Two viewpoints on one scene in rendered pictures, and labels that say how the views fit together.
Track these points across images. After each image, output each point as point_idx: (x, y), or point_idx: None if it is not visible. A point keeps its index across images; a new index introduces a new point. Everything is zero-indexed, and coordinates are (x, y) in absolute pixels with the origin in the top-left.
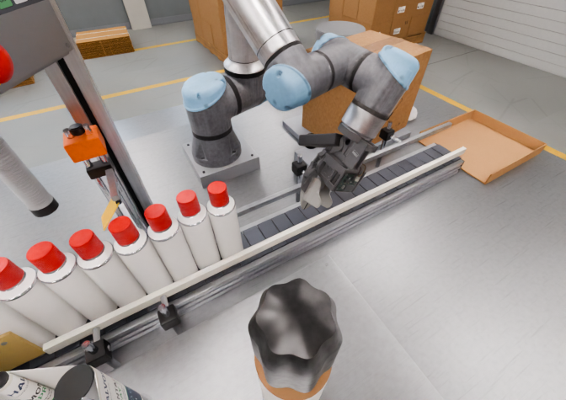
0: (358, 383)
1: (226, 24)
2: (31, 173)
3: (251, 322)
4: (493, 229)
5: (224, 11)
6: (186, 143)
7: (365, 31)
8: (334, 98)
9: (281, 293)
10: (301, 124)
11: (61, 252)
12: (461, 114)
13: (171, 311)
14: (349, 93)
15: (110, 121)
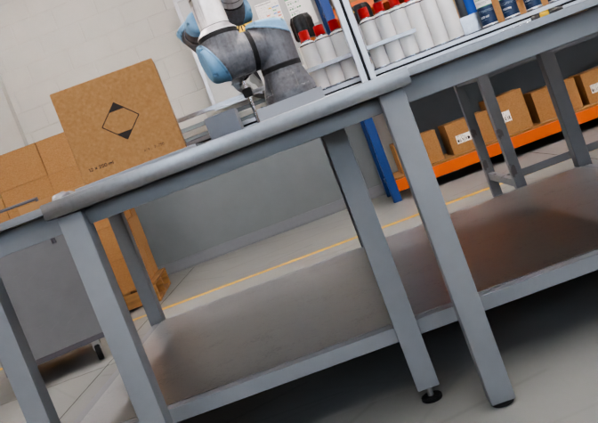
0: None
1: None
2: None
3: (309, 14)
4: None
5: None
6: (316, 87)
7: (59, 91)
8: (167, 97)
9: (299, 13)
10: (184, 144)
11: (374, 10)
12: (41, 199)
13: None
14: (164, 87)
15: None
